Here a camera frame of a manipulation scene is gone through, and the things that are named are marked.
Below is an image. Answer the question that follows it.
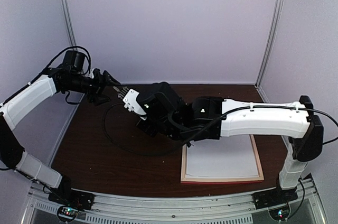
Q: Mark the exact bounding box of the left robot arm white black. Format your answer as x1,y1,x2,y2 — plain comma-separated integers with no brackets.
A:
1,46,120,205

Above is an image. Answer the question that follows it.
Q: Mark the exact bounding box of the left circuit board with leds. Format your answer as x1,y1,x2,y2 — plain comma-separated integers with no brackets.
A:
57,206,79,222

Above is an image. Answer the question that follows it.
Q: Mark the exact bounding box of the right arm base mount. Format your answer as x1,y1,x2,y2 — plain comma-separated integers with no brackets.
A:
252,186,298,209

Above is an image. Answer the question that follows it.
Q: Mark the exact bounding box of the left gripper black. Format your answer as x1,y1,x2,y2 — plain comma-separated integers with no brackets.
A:
64,70,121,106

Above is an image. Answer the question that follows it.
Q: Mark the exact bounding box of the left aluminium corner post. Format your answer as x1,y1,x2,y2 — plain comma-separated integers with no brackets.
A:
60,0,76,46

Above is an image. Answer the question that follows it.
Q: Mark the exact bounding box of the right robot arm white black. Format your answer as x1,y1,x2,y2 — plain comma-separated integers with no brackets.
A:
126,82,324,204

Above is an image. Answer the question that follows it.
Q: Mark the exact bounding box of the right aluminium corner post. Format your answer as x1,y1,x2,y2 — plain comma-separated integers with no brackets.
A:
255,0,284,89

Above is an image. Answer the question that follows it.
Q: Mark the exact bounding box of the brown backing board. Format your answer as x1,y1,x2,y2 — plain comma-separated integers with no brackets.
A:
113,86,130,99

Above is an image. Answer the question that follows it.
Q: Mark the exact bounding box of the circuit board with leds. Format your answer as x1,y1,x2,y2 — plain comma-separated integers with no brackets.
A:
269,206,290,221
57,206,79,222

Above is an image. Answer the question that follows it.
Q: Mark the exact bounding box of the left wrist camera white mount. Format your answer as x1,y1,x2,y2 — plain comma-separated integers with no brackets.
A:
88,69,95,79

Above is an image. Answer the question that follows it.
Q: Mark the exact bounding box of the right circuit board with leds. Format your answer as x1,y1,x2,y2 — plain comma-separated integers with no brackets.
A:
269,206,290,221

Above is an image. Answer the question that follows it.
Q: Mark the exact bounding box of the pink wooden picture frame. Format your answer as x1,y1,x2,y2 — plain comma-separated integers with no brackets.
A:
180,134,265,184

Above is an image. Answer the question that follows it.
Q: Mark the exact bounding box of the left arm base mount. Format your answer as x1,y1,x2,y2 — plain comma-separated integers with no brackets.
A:
44,177,95,210

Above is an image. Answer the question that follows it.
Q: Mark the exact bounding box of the left black cable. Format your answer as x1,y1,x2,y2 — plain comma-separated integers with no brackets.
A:
26,45,92,87

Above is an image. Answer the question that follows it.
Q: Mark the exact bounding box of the aluminium corner post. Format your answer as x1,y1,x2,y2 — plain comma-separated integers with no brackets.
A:
60,0,76,46
255,0,284,89

